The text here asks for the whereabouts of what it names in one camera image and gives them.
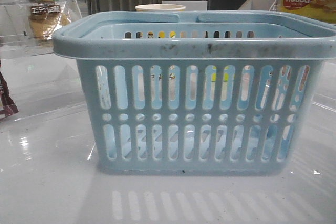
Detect packaged bread slice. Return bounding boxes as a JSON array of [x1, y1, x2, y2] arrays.
[[28, 1, 71, 41]]

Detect light blue plastic basket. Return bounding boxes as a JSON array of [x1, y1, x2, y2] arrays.
[[52, 11, 335, 174]]

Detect yellow popcorn paper cup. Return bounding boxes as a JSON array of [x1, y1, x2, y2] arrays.
[[135, 4, 186, 12]]

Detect grey armchair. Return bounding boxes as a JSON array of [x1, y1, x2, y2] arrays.
[[238, 0, 279, 11]]

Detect red snack packet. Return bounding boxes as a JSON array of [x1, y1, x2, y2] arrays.
[[1, 74, 19, 120]]

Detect clear acrylic display shelf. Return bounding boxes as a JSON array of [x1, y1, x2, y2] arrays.
[[1, 0, 82, 121]]

